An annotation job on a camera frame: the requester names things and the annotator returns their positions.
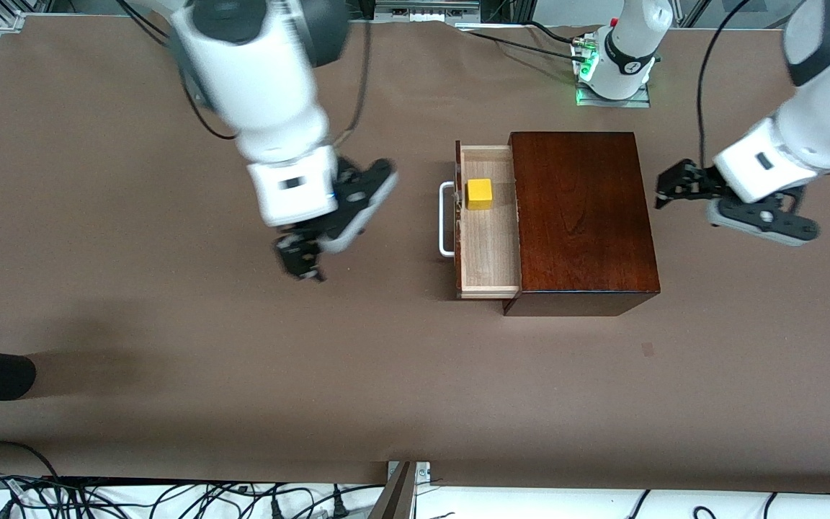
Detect black looped floor cable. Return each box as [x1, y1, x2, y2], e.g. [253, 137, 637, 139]
[0, 441, 61, 482]

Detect wooden drawer with white handle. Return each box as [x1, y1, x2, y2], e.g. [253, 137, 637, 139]
[439, 141, 524, 300]

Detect dark grey metal post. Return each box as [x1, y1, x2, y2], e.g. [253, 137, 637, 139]
[369, 461, 417, 519]

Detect aluminium frame rack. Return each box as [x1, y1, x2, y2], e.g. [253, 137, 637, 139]
[350, 0, 538, 26]

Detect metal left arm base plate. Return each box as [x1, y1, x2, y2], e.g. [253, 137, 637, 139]
[575, 81, 652, 109]

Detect silver corner bracket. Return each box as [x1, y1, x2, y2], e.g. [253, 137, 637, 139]
[386, 461, 432, 482]

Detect black base cable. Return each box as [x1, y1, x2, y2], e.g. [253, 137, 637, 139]
[527, 20, 589, 48]
[458, 29, 589, 64]

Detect yellow wooden cube block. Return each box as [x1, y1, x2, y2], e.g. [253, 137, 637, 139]
[466, 178, 494, 211]

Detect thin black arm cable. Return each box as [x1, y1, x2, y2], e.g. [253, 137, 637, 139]
[116, 0, 237, 141]

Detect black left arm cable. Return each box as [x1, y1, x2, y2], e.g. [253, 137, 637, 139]
[696, 0, 754, 170]

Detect tangled black cable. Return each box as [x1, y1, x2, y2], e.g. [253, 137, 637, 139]
[0, 472, 387, 519]

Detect black cable with metal plug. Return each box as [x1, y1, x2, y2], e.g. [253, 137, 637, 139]
[332, 0, 374, 146]

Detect dark brown wooden box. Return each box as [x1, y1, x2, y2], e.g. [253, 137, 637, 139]
[503, 131, 661, 316]

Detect brown table cover sheet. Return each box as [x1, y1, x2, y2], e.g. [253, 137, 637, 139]
[0, 14, 830, 494]

